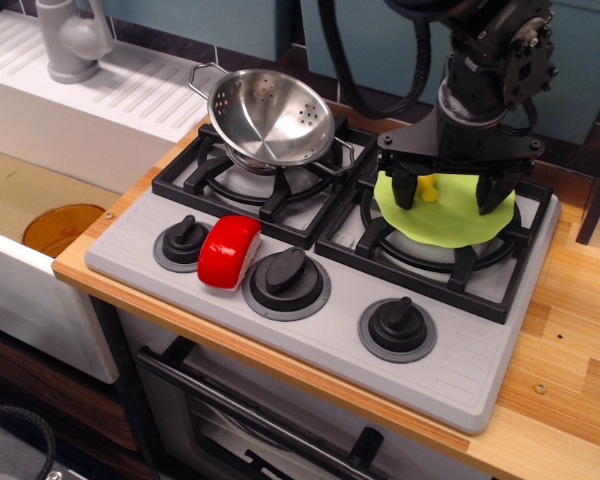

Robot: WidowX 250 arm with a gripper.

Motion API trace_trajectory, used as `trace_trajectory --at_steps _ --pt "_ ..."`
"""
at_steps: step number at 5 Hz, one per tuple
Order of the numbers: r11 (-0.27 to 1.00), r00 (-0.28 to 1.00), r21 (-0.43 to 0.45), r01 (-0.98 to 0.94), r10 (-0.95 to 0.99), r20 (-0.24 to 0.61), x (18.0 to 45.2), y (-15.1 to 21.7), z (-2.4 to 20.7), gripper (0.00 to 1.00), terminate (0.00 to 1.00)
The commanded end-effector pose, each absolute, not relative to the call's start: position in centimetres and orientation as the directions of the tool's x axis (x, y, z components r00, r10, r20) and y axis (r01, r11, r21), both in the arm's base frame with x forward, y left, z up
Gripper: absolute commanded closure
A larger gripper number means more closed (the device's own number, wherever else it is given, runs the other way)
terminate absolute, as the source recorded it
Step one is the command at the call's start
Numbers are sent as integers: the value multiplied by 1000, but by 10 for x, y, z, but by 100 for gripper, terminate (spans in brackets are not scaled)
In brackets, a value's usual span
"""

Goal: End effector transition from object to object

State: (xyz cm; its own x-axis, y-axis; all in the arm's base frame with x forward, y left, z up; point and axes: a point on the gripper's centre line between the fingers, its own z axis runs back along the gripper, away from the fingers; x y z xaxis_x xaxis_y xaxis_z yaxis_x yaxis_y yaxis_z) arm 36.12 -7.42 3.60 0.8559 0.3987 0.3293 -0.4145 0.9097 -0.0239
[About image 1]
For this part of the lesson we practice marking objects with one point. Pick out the white toy sink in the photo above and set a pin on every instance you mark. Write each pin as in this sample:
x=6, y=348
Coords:
x=60, y=144

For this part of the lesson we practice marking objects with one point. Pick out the black stove knob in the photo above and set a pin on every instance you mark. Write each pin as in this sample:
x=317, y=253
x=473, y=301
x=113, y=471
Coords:
x=286, y=286
x=178, y=247
x=397, y=330

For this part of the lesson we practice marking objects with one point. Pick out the grey toy stove top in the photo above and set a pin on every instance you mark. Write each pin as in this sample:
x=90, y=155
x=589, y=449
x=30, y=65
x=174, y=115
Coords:
x=457, y=382

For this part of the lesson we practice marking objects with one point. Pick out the black middle stove knob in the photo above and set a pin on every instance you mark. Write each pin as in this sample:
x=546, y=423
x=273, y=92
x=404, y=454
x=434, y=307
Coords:
x=286, y=286

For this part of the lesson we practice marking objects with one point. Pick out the black right burner grate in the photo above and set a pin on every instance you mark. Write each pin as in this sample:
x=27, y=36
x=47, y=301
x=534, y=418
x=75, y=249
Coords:
x=493, y=280

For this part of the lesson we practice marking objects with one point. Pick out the black braided hose corner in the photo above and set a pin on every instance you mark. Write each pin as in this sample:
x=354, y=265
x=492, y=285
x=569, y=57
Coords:
x=28, y=431

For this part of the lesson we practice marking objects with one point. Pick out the orange plastic plate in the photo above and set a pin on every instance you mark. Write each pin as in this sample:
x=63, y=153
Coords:
x=54, y=230

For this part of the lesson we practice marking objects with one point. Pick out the black left stove knob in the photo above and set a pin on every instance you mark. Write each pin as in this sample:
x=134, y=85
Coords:
x=178, y=247

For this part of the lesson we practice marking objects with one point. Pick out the black right stove knob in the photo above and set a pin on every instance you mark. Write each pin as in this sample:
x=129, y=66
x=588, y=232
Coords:
x=397, y=330

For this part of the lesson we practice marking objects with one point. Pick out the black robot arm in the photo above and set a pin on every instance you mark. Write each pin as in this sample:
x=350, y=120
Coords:
x=501, y=58

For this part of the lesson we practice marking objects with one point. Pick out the black left burner grate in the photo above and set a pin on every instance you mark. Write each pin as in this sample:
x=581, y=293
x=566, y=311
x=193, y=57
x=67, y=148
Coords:
x=292, y=203

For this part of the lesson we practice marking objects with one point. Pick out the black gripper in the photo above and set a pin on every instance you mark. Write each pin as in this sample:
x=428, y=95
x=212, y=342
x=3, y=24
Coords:
x=437, y=144

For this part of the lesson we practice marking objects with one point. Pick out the grey toy faucet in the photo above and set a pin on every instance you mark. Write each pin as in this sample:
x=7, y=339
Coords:
x=74, y=45

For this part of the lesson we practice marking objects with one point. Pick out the black burner grate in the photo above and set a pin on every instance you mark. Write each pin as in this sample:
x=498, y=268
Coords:
x=493, y=280
x=292, y=203

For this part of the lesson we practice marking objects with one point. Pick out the red white sushi toy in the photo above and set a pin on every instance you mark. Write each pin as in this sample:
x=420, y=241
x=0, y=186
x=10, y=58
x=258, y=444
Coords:
x=228, y=251

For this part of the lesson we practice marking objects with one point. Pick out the black oven door handle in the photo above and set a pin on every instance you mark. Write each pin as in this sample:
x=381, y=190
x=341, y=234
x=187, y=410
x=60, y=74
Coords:
x=249, y=421

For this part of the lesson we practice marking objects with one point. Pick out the steel colander bowl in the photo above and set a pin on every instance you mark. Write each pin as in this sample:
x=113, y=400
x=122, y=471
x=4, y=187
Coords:
x=270, y=120

